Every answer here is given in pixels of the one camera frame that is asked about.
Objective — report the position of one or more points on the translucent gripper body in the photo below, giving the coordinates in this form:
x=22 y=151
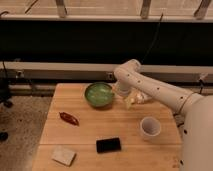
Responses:
x=129 y=97

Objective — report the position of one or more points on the green ceramic bowl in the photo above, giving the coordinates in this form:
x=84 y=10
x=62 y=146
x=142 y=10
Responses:
x=99 y=94

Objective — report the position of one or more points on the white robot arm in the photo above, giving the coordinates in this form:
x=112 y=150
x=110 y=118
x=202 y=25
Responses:
x=197 y=147

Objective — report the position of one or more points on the white paper cup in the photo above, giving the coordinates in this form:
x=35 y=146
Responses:
x=150 y=128

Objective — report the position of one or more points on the black smartphone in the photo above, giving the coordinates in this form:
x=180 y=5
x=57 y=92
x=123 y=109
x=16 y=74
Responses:
x=108 y=145

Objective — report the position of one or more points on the red chili pepper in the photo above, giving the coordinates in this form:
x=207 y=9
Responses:
x=69 y=118

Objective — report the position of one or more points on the beige sponge block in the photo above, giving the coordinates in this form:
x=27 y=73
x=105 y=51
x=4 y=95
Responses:
x=63 y=155

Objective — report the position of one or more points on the black chair base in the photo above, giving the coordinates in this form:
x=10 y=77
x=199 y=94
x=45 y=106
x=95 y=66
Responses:
x=5 y=96

